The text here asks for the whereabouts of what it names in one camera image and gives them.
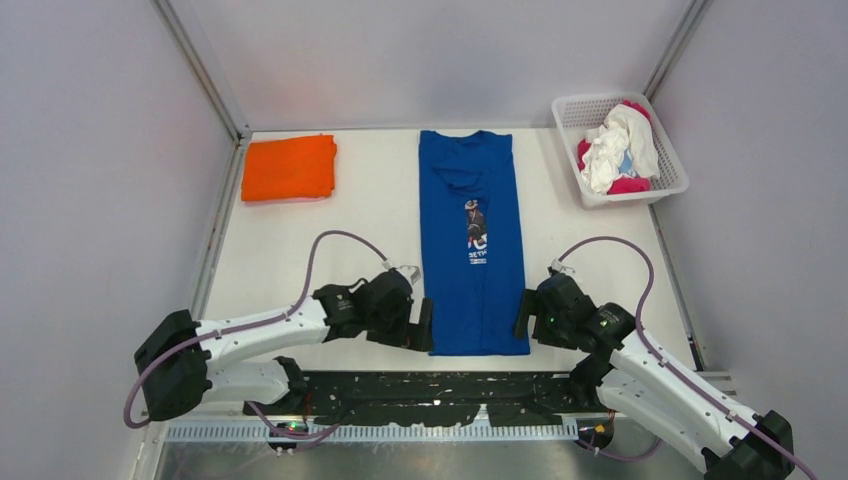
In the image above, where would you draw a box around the blue panda print t-shirt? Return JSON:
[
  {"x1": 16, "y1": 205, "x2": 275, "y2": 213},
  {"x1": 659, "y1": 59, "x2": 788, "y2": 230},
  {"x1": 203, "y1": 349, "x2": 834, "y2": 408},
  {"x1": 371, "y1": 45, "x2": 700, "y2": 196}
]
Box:
[{"x1": 418, "y1": 130, "x2": 530, "y2": 356}]

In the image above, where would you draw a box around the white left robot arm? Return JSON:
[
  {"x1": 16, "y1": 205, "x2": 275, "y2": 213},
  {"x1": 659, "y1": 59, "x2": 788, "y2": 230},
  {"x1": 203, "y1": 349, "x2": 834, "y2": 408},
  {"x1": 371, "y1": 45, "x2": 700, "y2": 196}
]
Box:
[{"x1": 130, "y1": 265, "x2": 433, "y2": 422}]

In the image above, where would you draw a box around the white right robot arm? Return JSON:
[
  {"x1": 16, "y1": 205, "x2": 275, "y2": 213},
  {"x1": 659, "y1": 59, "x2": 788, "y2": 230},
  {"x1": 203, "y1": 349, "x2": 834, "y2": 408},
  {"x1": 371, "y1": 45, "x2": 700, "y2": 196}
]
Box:
[{"x1": 515, "y1": 272, "x2": 795, "y2": 479}]

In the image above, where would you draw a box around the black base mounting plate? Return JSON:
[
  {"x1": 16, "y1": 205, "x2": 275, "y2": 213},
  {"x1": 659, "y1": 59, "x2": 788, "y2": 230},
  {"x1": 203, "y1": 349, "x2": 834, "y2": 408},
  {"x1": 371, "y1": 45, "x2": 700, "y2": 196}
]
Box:
[{"x1": 257, "y1": 371, "x2": 604, "y2": 427}]

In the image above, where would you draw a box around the pink crumpled t-shirt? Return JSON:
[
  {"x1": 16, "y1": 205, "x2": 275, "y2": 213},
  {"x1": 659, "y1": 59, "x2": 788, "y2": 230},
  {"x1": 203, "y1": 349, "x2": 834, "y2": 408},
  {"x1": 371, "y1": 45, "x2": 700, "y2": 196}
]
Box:
[{"x1": 576, "y1": 99, "x2": 653, "y2": 195}]

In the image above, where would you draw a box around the folded orange t-shirt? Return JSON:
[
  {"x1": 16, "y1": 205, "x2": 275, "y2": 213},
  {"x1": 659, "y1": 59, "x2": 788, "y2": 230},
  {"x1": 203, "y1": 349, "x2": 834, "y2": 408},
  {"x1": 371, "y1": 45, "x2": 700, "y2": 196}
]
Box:
[{"x1": 241, "y1": 135, "x2": 338, "y2": 203}]

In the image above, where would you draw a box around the white plastic laundry basket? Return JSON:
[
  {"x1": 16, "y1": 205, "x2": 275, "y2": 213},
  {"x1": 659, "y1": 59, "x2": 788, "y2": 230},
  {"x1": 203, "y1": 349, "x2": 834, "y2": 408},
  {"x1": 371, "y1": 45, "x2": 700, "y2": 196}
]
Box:
[{"x1": 551, "y1": 92, "x2": 690, "y2": 209}]

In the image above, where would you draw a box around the white crumpled t-shirt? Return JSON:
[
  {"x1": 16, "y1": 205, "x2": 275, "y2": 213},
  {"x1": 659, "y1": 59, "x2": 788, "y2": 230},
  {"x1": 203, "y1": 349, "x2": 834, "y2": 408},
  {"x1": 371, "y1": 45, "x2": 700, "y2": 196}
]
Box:
[{"x1": 580, "y1": 103, "x2": 661, "y2": 195}]

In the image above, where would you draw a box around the white slotted cable duct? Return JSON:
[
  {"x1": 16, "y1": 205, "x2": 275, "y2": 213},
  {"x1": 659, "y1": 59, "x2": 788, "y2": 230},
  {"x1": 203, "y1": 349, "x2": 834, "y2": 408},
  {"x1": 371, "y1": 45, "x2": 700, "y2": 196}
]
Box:
[{"x1": 165, "y1": 419, "x2": 578, "y2": 443}]

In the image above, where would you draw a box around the aluminium frame rail left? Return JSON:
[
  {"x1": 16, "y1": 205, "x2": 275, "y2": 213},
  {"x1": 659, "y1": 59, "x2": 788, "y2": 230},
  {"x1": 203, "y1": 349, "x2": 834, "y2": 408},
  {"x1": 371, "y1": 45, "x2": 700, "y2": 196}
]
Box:
[{"x1": 152, "y1": 1, "x2": 252, "y2": 317}]

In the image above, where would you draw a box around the aluminium frame rail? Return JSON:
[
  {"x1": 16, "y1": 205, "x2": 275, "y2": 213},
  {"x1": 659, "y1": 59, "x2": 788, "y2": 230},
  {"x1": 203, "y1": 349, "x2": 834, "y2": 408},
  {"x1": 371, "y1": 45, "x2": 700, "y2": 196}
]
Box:
[
  {"x1": 643, "y1": 0, "x2": 714, "y2": 102},
  {"x1": 152, "y1": 1, "x2": 252, "y2": 317}
]

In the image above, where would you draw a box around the aluminium frame rail right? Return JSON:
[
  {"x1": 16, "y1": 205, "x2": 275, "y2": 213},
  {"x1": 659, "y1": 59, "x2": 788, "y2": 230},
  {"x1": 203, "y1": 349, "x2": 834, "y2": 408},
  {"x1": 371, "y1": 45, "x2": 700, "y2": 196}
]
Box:
[{"x1": 643, "y1": 0, "x2": 714, "y2": 102}]

